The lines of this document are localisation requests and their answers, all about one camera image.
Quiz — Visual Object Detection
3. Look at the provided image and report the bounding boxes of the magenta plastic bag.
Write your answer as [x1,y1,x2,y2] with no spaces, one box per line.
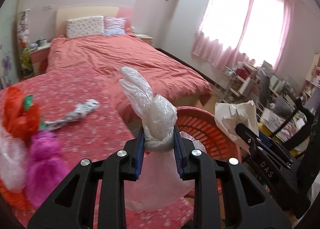
[25,130,69,208]

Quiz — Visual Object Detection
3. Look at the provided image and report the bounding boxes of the clear bubble wrap bag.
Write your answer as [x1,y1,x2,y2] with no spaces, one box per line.
[1,126,27,193]

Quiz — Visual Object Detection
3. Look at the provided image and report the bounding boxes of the white paper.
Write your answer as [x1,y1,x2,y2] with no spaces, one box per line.
[214,100,259,152]

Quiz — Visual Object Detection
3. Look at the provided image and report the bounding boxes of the knotted translucent plastic bag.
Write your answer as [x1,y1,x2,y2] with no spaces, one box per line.
[119,67,194,212]

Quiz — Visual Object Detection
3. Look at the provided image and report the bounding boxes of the orange plastic bag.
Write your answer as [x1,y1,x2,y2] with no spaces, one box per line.
[3,86,40,146]
[0,181,33,211]

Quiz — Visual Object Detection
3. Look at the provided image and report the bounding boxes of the white black-print plastic bag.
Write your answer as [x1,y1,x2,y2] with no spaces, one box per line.
[40,99,100,131]

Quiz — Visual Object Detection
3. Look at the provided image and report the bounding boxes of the green plastic bag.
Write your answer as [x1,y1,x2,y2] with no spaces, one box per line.
[23,94,47,130]

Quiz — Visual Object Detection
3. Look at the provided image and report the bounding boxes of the orange plastic laundry basket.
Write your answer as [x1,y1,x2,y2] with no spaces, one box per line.
[175,106,243,198]

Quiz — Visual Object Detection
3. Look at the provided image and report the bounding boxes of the red floral bedspread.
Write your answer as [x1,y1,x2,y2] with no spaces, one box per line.
[11,64,193,228]

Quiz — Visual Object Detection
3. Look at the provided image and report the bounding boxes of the pink white nightstand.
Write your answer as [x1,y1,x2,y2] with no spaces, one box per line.
[30,43,51,76]

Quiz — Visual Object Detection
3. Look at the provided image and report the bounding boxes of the salmon pink duvet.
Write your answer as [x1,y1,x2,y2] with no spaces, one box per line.
[47,35,212,123]

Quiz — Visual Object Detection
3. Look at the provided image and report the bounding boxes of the pink window curtain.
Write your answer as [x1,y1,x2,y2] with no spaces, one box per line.
[191,0,295,70]

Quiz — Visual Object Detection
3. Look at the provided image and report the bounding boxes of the plush toy display tube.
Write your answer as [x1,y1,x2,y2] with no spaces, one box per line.
[17,9,33,77]

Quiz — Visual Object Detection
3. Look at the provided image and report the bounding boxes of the floral white pillow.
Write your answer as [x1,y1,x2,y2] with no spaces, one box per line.
[66,16,104,39]

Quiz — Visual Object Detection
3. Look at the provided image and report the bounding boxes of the far side nightstand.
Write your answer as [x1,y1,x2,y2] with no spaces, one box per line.
[135,33,153,45]

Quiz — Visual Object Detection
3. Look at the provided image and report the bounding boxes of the pink striped pillow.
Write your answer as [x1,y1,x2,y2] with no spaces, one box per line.
[104,16,126,36]

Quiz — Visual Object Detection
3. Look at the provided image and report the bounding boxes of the beige pink headboard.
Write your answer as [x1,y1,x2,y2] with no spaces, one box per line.
[55,6,132,37]

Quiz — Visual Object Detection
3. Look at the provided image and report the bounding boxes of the white wire shelf rack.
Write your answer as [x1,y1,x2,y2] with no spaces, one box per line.
[213,66,251,104]

